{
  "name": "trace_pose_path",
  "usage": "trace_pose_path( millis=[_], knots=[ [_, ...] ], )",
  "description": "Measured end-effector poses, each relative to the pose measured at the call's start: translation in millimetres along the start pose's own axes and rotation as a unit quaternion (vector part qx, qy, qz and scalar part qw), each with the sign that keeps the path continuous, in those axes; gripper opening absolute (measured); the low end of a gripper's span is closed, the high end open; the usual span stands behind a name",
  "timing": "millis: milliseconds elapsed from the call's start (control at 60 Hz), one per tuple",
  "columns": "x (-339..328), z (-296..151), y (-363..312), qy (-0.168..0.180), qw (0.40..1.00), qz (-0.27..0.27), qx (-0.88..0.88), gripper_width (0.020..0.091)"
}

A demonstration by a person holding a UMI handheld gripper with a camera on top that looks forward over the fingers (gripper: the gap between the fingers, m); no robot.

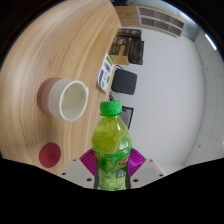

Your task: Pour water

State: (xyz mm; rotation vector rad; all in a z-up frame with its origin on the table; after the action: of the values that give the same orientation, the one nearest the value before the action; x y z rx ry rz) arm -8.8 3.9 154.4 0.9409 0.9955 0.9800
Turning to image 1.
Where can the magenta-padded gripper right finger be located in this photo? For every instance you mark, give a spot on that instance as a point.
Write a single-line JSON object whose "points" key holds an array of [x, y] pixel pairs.
{"points": [[146, 173]]}

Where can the rectangular ceiling light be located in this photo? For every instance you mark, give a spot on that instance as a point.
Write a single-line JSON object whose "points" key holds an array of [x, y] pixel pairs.
{"points": [[210, 41]]}

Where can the green drink bottle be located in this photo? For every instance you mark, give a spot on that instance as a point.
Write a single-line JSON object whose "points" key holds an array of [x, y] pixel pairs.
{"points": [[111, 150]]}

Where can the white and brown cup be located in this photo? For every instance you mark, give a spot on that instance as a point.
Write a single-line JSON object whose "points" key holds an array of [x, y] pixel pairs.
{"points": [[61, 99]]}

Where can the flat round red coaster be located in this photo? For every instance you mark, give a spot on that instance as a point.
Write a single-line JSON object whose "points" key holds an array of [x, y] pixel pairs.
{"points": [[50, 155]]}

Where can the white printed leaflet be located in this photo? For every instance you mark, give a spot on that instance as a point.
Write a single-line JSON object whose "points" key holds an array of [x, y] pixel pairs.
{"points": [[105, 73]]}

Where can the black printed carton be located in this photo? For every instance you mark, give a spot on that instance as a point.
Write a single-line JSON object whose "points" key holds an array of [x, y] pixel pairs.
{"points": [[131, 43]]}

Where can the brown kraft carton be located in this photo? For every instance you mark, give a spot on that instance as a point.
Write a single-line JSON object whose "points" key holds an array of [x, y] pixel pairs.
{"points": [[119, 59]]}

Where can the black office chair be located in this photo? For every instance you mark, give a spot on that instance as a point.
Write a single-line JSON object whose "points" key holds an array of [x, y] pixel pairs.
{"points": [[124, 81]]}

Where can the grey mesh office chair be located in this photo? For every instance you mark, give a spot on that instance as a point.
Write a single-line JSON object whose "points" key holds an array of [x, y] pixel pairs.
{"points": [[127, 116]]}

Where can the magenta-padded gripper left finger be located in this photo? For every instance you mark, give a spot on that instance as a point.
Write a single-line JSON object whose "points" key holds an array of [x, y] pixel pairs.
{"points": [[76, 173]]}

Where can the wooden shelf cabinet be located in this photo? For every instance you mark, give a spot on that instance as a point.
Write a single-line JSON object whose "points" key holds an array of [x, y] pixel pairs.
{"points": [[158, 19]]}

